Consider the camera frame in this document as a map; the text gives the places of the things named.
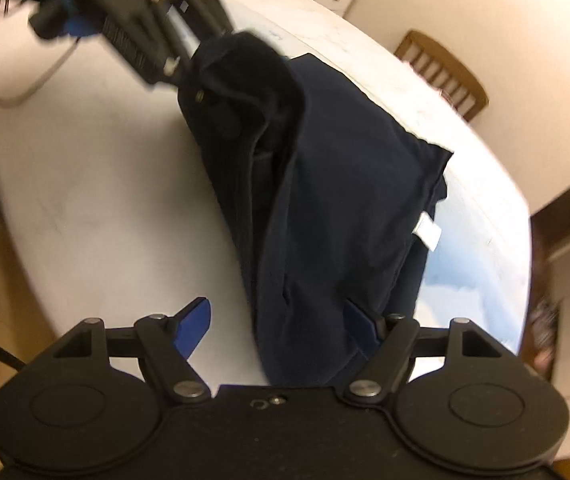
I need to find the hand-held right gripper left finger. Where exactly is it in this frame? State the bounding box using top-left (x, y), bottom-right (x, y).
top-left (55, 297), bottom-right (212, 403)

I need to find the white tablecloth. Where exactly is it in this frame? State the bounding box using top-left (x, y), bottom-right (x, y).
top-left (0, 0), bottom-right (533, 391)

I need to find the row of shoes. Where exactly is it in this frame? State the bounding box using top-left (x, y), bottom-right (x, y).
top-left (527, 295), bottom-right (560, 377)

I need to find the navy blue t-shirt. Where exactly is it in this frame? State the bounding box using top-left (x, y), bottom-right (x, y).
top-left (177, 30), bottom-right (454, 386)

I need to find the wooden slatted chair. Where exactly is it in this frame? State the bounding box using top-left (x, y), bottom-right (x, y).
top-left (394, 29), bottom-right (490, 122)

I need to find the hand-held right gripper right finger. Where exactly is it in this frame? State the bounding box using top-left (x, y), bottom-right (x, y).
top-left (345, 301), bottom-right (504, 405)

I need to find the grey cable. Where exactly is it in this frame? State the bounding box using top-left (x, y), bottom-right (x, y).
top-left (0, 35), bottom-right (83, 108)

